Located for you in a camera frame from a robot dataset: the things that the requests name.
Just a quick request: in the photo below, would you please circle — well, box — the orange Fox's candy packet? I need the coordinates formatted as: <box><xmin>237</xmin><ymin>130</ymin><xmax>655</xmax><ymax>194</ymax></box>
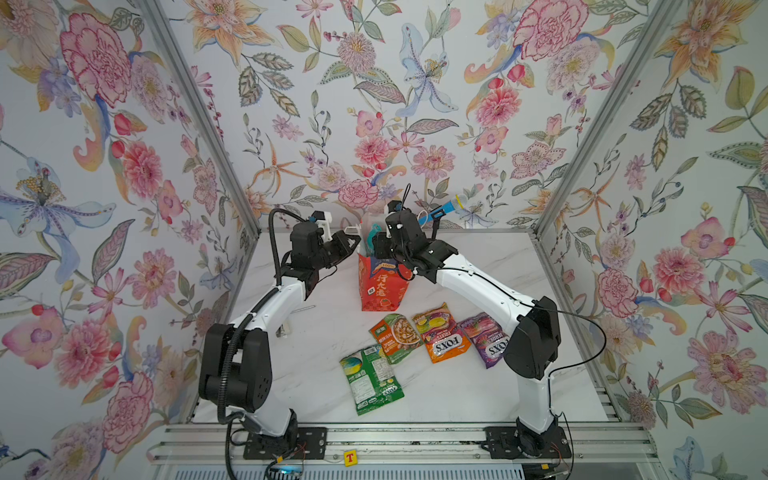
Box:
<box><xmin>412</xmin><ymin>303</ymin><xmax>471</xmax><ymax>364</ymax></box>

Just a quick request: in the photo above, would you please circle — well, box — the aluminium rail frame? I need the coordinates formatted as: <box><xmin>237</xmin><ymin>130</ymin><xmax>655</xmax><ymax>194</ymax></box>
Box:
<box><xmin>148</xmin><ymin>422</ymin><xmax>658</xmax><ymax>465</ymax></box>

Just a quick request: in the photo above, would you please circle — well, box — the blue microphone on black stand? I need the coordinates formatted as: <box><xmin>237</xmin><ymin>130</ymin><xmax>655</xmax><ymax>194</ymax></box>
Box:
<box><xmin>417</xmin><ymin>195</ymin><xmax>466</xmax><ymax>230</ymax></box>

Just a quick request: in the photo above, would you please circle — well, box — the yellow T label tag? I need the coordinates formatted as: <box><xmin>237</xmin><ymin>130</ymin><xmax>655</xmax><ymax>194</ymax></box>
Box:
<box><xmin>343</xmin><ymin>450</ymin><xmax>359</xmax><ymax>468</ymax></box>

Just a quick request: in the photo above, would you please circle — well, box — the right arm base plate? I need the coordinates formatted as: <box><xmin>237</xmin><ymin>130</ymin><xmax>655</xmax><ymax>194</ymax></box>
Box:
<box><xmin>480</xmin><ymin>424</ymin><xmax>572</xmax><ymax>461</ymax></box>

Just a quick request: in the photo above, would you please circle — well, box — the purple Fox's candy packet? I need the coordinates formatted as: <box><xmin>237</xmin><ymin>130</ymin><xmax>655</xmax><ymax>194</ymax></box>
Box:
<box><xmin>458</xmin><ymin>312</ymin><xmax>509</xmax><ymax>369</ymax></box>

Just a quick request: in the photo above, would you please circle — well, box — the teal snack packet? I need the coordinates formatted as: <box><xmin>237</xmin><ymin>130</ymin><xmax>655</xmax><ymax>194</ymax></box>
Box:
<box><xmin>366</xmin><ymin>224</ymin><xmax>382</xmax><ymax>243</ymax></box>

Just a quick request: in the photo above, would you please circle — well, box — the orange green nut snack packet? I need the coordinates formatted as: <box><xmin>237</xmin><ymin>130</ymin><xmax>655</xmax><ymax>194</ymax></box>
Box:
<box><xmin>369</xmin><ymin>313</ymin><xmax>423</xmax><ymax>365</ymax></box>

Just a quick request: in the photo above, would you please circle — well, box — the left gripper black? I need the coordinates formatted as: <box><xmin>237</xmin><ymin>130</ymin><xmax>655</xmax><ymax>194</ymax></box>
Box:
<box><xmin>308</xmin><ymin>231</ymin><xmax>361</xmax><ymax>273</ymax></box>

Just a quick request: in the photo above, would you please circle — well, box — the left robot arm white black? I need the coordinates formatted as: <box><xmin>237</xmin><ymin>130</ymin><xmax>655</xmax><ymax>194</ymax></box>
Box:
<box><xmin>198</xmin><ymin>208</ymin><xmax>362</xmax><ymax>438</ymax></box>

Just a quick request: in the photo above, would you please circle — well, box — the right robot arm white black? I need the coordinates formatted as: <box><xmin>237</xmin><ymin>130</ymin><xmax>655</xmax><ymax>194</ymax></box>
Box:
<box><xmin>373</xmin><ymin>200</ymin><xmax>565</xmax><ymax>456</ymax></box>

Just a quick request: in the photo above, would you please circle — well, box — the red paper bag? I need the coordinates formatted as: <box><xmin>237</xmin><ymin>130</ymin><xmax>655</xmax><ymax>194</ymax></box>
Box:
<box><xmin>357</xmin><ymin>233</ymin><xmax>413</xmax><ymax>312</ymax></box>

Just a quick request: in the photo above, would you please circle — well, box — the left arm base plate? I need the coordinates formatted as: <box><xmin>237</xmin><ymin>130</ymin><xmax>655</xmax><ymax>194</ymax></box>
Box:
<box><xmin>243</xmin><ymin>427</ymin><xmax>328</xmax><ymax>461</ymax></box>

